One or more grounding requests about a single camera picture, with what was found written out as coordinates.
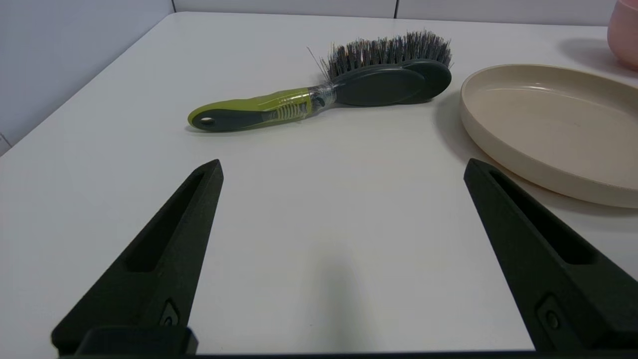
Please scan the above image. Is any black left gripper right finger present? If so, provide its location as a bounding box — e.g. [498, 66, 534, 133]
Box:
[464, 159, 638, 353]

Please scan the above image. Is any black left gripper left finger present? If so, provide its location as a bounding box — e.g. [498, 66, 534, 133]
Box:
[51, 160, 224, 356]

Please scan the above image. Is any green grey bristle brush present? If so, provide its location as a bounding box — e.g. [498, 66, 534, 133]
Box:
[187, 30, 453, 133]

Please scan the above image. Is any beige round plate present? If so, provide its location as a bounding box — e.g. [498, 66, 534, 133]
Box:
[460, 64, 638, 209]

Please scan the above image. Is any pink bowl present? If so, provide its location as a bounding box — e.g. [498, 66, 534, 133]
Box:
[607, 0, 638, 70]

